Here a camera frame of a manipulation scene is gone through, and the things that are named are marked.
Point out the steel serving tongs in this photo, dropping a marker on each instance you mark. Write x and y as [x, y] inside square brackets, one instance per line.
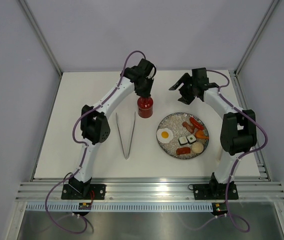
[126, 131]

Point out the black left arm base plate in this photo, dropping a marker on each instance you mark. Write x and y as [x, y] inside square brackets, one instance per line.
[95, 192]

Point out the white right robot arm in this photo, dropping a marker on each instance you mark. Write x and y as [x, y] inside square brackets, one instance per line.
[238, 130]

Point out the left aluminium frame post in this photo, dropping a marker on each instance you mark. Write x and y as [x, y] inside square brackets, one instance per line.
[31, 19]

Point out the toy fried egg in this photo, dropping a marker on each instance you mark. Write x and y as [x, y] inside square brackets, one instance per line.
[164, 135]

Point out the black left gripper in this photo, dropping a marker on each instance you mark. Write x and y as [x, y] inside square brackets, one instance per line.
[146, 93]

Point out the white slotted cable duct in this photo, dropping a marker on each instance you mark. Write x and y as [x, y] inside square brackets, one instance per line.
[131, 207]

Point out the toy red sausage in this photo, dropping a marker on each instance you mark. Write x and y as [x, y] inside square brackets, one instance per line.
[196, 124]

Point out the red round lid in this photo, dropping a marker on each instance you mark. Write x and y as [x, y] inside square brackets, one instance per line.
[145, 102]

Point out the aluminium frame post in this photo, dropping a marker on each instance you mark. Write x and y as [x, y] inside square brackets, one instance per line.
[257, 34]
[31, 19]

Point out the sushi roll green centre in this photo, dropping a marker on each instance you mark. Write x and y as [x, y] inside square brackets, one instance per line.
[191, 139]

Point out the speckled ceramic plate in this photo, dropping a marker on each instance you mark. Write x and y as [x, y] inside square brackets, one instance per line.
[174, 122]

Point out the toy red meat slab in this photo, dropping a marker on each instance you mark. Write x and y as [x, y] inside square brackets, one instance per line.
[183, 151]

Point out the toy orange chicken leg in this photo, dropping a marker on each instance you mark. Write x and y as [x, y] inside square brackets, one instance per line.
[201, 135]

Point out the red cylindrical lunch container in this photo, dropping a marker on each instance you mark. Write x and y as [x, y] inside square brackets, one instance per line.
[145, 113]

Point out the aluminium front rail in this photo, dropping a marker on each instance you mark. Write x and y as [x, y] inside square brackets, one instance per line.
[150, 189]

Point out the toy brown meat chunk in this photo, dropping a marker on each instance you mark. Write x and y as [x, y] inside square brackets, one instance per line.
[188, 127]

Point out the right aluminium frame post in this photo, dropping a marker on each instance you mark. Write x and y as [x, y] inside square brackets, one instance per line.
[257, 34]

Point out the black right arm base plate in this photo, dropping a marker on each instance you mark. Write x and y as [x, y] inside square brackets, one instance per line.
[207, 191]

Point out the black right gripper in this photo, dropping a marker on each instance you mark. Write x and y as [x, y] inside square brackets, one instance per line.
[186, 79]

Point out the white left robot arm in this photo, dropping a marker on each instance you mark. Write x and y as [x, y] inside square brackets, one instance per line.
[94, 125]

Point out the toy steamed bun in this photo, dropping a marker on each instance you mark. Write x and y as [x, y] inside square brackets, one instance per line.
[197, 147]

